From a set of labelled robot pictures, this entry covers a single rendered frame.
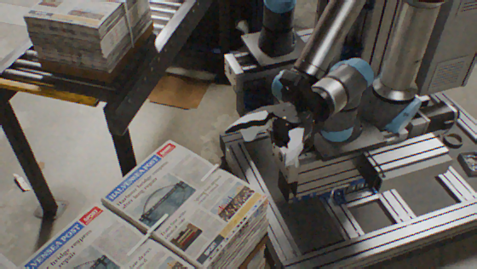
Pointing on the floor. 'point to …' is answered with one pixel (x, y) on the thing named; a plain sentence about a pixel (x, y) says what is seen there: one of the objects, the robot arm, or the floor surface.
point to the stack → (164, 220)
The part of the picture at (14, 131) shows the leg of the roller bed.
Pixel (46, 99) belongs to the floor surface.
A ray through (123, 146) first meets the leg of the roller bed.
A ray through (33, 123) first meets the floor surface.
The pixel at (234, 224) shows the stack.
